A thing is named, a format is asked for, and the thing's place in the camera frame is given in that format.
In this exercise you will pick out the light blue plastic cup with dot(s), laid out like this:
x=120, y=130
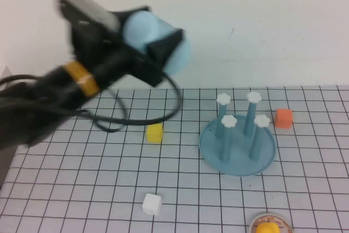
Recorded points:
x=141, y=28

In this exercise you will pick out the blue cup stand white caps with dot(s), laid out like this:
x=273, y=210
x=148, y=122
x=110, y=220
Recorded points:
x=240, y=162

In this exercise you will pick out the white black checkered tablecloth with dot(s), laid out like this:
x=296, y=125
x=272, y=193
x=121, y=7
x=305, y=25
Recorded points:
x=109, y=167

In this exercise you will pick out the orange cube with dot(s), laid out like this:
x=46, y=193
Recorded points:
x=283, y=119

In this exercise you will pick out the yellow cube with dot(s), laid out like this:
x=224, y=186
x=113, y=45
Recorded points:
x=155, y=133

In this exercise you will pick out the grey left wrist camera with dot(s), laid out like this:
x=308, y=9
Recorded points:
x=87, y=5

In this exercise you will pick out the white cube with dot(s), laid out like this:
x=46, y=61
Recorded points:
x=152, y=204

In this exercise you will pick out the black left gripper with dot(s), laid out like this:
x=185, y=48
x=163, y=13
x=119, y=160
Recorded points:
x=92, y=44

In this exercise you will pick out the yellow rubber duck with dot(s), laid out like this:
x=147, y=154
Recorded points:
x=267, y=228

